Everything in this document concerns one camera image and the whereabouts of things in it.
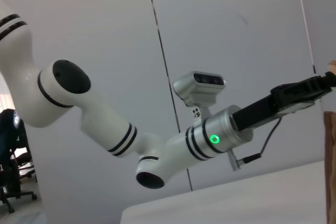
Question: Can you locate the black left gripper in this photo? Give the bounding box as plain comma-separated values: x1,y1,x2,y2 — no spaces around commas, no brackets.
232,71,336,132

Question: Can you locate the khaki canvas food bag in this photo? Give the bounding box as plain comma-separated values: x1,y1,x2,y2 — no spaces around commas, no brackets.
324,60,336,224

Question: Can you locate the black office chair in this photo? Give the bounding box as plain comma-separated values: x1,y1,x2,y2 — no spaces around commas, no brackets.
0,108,37,214

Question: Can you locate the left gripper signal cable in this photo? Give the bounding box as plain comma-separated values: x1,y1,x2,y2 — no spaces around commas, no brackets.
228,118,283,172

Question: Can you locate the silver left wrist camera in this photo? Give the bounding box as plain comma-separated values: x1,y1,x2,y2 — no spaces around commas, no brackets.
173,71,227,125

